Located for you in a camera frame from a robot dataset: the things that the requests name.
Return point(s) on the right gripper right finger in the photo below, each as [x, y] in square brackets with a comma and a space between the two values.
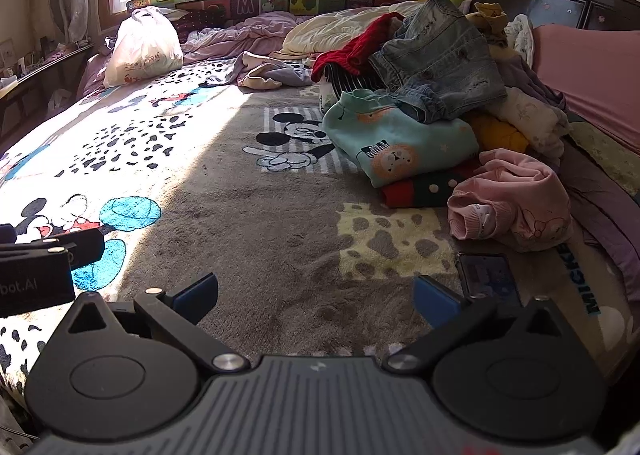
[453, 320]

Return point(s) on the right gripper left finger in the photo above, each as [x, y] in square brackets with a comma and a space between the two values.
[173, 318]

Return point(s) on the pink sweatshirt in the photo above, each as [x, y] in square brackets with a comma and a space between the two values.
[514, 198]

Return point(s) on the black smartphone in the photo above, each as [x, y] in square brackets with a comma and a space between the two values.
[488, 276]

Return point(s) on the red black garment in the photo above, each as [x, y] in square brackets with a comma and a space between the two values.
[422, 191]

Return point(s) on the mickey mouse bed blanket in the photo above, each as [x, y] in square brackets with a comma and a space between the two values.
[185, 180]

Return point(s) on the teal lion print sweater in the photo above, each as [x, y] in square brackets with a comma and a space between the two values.
[389, 145]

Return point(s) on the yellow orange garment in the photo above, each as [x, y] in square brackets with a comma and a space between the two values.
[491, 133]

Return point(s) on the purple bed cover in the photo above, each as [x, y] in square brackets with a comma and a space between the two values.
[606, 211]

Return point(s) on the cluttered side shelf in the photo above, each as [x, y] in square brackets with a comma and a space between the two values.
[24, 103]

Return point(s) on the white patterned garment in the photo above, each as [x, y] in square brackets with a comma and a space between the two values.
[543, 125]

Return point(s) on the blue denim jeans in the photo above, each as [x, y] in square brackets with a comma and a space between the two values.
[438, 65]

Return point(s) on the purple cream small garment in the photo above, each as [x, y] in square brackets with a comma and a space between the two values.
[255, 72]

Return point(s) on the white plastic bag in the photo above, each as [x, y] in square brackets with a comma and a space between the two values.
[147, 46]

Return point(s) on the red knitted garment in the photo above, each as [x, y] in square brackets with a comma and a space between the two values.
[354, 56]

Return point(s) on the pink pillow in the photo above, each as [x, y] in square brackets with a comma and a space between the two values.
[598, 73]

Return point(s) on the lilac crumpled sheet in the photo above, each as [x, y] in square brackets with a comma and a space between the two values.
[261, 34]

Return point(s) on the cream quilt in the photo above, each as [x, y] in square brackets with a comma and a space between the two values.
[331, 31]

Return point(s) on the dark wooden headboard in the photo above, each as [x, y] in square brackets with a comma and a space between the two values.
[582, 14]

